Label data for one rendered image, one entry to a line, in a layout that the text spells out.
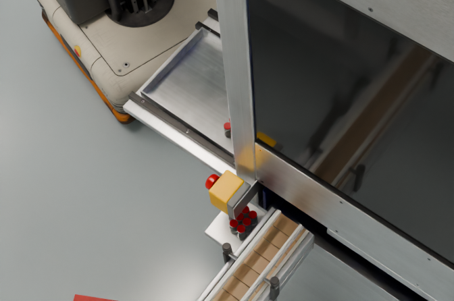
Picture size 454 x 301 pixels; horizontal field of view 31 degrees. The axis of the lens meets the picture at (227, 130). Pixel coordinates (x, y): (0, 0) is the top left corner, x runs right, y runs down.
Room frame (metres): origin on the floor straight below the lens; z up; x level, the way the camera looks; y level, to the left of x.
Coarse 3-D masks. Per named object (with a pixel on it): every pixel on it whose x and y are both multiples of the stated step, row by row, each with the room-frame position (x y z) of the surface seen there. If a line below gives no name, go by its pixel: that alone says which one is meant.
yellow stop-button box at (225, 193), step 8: (224, 176) 0.83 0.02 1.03; (232, 176) 0.83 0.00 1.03; (216, 184) 0.81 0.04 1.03; (224, 184) 0.81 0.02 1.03; (232, 184) 0.80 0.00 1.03; (240, 184) 0.80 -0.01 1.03; (248, 184) 0.80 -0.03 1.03; (216, 192) 0.79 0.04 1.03; (224, 192) 0.79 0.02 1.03; (232, 192) 0.78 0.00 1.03; (240, 192) 0.78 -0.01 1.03; (216, 200) 0.78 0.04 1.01; (224, 200) 0.77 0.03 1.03; (232, 200) 0.76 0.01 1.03; (224, 208) 0.76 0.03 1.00; (232, 208) 0.75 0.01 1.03; (232, 216) 0.75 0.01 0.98
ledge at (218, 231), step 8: (256, 208) 0.81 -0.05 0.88; (224, 216) 0.79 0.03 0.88; (216, 224) 0.78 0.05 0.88; (224, 224) 0.77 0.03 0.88; (208, 232) 0.76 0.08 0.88; (216, 232) 0.75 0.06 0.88; (224, 232) 0.75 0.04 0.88; (216, 240) 0.73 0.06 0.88; (224, 240) 0.73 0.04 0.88; (232, 240) 0.73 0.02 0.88; (240, 240) 0.73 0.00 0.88; (232, 248) 0.71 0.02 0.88
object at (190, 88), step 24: (192, 48) 1.31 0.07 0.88; (216, 48) 1.30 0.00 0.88; (168, 72) 1.24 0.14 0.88; (192, 72) 1.23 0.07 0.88; (216, 72) 1.22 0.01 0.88; (144, 96) 1.16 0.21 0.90; (168, 96) 1.16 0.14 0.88; (192, 96) 1.15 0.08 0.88; (216, 96) 1.14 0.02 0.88; (192, 120) 1.08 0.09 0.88; (216, 120) 1.07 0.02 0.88; (216, 144) 0.98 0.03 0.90
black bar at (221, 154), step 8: (128, 96) 1.17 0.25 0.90; (136, 96) 1.16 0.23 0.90; (144, 104) 1.13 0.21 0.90; (152, 104) 1.13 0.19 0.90; (152, 112) 1.11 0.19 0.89; (160, 112) 1.10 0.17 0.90; (168, 120) 1.07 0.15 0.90; (176, 120) 1.07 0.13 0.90; (176, 128) 1.05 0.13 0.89; (184, 128) 1.04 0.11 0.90; (192, 136) 1.02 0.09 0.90; (200, 136) 1.01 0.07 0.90; (200, 144) 1.00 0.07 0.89; (208, 144) 0.99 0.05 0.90; (216, 152) 0.96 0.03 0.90; (224, 152) 0.96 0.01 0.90; (224, 160) 0.94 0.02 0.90; (232, 160) 0.93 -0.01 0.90
